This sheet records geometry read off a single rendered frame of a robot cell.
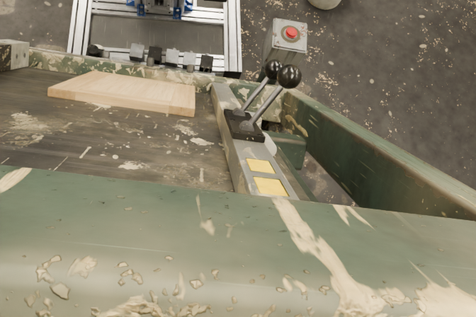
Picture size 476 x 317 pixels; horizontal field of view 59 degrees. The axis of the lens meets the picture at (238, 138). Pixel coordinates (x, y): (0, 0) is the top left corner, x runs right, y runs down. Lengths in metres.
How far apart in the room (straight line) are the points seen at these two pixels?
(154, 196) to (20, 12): 2.45
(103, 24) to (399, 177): 1.86
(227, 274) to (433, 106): 2.67
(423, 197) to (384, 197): 0.10
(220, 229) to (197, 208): 0.02
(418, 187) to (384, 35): 2.32
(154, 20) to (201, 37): 0.25
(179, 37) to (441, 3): 1.85
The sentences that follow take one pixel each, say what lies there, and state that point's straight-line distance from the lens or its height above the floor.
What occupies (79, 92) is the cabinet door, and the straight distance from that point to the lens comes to 0.96.
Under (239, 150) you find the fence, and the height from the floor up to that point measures 1.56.
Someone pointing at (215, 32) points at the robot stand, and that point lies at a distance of 2.26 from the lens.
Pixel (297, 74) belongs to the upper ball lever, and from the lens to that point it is 0.64.
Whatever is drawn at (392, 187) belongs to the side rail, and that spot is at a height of 1.53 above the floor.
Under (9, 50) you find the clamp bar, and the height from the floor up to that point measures 1.03.
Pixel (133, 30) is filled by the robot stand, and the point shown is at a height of 0.21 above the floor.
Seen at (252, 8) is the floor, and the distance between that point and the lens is 2.66.
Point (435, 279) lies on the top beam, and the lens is 0.20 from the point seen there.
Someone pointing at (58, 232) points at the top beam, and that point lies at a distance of 0.18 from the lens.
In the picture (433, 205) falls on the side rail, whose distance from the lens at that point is 0.57.
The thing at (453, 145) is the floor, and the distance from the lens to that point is 2.78.
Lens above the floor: 2.08
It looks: 68 degrees down
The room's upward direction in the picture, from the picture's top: 28 degrees clockwise
